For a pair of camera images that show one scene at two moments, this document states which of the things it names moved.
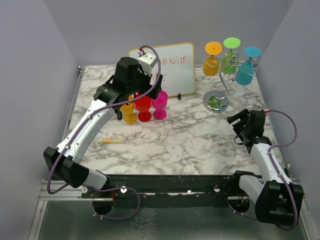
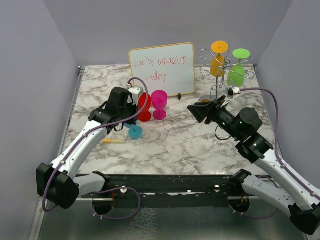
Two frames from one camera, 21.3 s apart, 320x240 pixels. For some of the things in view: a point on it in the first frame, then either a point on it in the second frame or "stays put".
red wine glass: (143, 104) stays put
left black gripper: (154, 93) to (135, 108)
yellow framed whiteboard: (177, 67) stays put
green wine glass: (229, 61) to (236, 77)
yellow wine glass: (211, 64) to (217, 67)
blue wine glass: (245, 73) to (135, 131)
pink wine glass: (160, 104) stays put
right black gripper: (244, 115) to (201, 110)
